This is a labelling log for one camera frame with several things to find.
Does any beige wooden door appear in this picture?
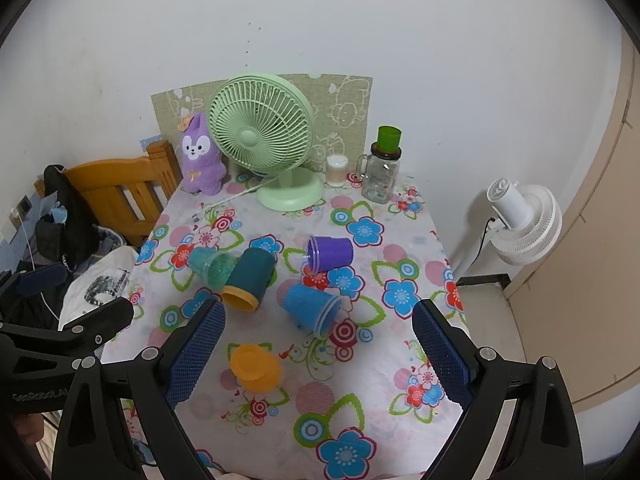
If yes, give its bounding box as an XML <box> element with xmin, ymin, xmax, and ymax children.
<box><xmin>502</xmin><ymin>25</ymin><xmax>640</xmax><ymax>406</ymax></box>

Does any orange cup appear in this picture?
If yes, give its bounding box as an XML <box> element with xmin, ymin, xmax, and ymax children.
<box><xmin>229</xmin><ymin>343</ymin><xmax>284</xmax><ymax>394</ymax></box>

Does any purple cup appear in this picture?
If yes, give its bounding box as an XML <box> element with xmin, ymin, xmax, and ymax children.
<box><xmin>306</xmin><ymin>235</ymin><xmax>355</xmax><ymax>273</ymax></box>

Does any white fan cable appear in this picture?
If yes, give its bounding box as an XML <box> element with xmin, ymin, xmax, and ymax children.
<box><xmin>197</xmin><ymin>180</ymin><xmax>271</xmax><ymax>221</ymax></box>

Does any purple plush rabbit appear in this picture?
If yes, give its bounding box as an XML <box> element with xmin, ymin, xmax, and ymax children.
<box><xmin>179</xmin><ymin>112</ymin><xmax>227</xmax><ymax>196</ymax></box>

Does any floral tablecloth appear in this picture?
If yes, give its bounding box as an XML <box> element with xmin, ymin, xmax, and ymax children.
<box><xmin>59</xmin><ymin>172</ymin><xmax>471</xmax><ymax>480</ymax></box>

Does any green cartoon wall panel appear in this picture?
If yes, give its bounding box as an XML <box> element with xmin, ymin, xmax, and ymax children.
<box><xmin>151</xmin><ymin>74</ymin><xmax>373</xmax><ymax>196</ymax></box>

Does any wooden chair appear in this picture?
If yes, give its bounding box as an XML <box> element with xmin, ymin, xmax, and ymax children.
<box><xmin>62</xmin><ymin>141</ymin><xmax>183</xmax><ymax>248</ymax></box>

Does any blue cup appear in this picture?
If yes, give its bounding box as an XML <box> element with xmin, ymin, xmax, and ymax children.
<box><xmin>283</xmin><ymin>282</ymin><xmax>346</xmax><ymax>339</ymax></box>

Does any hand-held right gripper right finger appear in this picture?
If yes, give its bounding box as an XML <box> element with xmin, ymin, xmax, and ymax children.
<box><xmin>411</xmin><ymin>299</ymin><xmax>586</xmax><ymax>480</ymax></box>

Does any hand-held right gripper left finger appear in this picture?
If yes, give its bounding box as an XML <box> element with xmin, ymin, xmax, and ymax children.
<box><xmin>51</xmin><ymin>296</ymin><xmax>227</xmax><ymax>480</ymax></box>

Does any white printed garment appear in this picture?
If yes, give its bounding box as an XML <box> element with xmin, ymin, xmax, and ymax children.
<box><xmin>60</xmin><ymin>246</ymin><xmax>138</xmax><ymax>331</ymax></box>

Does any white standing fan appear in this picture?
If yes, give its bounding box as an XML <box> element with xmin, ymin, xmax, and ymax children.
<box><xmin>452</xmin><ymin>178</ymin><xmax>563</xmax><ymax>281</ymax></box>

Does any dark teal cup yellow rim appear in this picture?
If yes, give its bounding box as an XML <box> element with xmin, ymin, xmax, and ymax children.
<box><xmin>221</xmin><ymin>247</ymin><xmax>277</xmax><ymax>312</ymax></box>

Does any translucent teal cup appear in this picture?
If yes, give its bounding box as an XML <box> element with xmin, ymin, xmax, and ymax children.
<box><xmin>187</xmin><ymin>246</ymin><xmax>240</xmax><ymax>291</ymax></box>

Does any black fan cable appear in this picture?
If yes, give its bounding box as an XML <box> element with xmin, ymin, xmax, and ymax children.
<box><xmin>472</xmin><ymin>217</ymin><xmax>496</xmax><ymax>261</ymax></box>

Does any small green cup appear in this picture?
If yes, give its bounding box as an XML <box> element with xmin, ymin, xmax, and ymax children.
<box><xmin>377</xmin><ymin>126</ymin><xmax>403</xmax><ymax>153</ymax></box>

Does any green desk fan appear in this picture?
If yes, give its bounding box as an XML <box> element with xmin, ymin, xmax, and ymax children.
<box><xmin>207</xmin><ymin>74</ymin><xmax>326</xmax><ymax>212</ymax></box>

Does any denim garment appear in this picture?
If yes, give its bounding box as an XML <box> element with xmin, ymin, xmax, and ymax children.
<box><xmin>92</xmin><ymin>225</ymin><xmax>126</xmax><ymax>261</ymax></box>

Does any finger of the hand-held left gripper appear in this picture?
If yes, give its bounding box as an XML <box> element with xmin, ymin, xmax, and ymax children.
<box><xmin>0</xmin><ymin>264</ymin><xmax>68</xmax><ymax>311</ymax></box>
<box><xmin>0</xmin><ymin>296</ymin><xmax>136</xmax><ymax>362</ymax></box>

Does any glass mug jar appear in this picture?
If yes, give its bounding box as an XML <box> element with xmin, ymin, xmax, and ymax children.
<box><xmin>356</xmin><ymin>142</ymin><xmax>403</xmax><ymax>204</ymax></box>

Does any white charging cable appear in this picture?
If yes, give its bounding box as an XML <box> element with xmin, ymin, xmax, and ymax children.
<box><xmin>19</xmin><ymin>214</ymin><xmax>61</xmax><ymax>317</ymax></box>

